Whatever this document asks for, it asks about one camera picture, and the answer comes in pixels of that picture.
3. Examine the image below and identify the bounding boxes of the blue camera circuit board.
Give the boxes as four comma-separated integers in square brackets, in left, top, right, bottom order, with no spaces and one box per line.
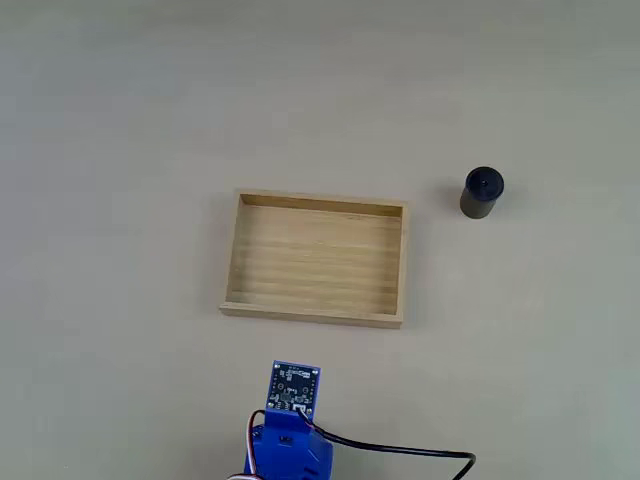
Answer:
[266,359,322,415]

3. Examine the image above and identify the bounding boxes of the red white black wire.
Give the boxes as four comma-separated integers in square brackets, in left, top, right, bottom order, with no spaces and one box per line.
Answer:
[224,409,269,480]

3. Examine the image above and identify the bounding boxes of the shallow wooden box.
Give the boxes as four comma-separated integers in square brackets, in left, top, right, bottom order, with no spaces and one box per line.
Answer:
[218,188,409,330]

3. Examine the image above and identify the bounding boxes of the black cylinder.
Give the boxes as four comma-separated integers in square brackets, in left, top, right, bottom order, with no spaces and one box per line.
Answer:
[459,166,505,220]

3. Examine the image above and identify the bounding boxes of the black cable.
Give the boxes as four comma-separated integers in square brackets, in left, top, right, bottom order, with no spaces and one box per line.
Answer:
[294,407,477,480]

